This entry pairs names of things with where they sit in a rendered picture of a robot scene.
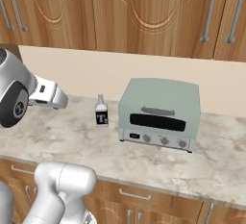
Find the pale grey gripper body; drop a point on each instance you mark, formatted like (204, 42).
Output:
(61, 99)

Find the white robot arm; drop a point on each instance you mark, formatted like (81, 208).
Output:
(61, 183)

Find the small bottle with black label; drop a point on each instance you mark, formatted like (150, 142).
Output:
(101, 115)

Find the wooden upper cupboard door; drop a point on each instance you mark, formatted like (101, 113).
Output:
(153, 16)
(235, 50)
(4, 35)
(57, 13)

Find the wooden cupboard door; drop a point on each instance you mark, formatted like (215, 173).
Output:
(109, 213)
(4, 35)
(166, 219)
(235, 50)
(153, 16)
(229, 215)
(19, 199)
(57, 13)

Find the wooden drawer front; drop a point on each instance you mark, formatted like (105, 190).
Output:
(173, 204)
(6, 170)

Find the pale green toaster oven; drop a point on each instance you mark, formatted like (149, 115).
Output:
(160, 103)

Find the wooden lower cupboard door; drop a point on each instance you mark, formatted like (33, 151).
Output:
(229, 215)
(19, 199)
(166, 219)
(109, 213)

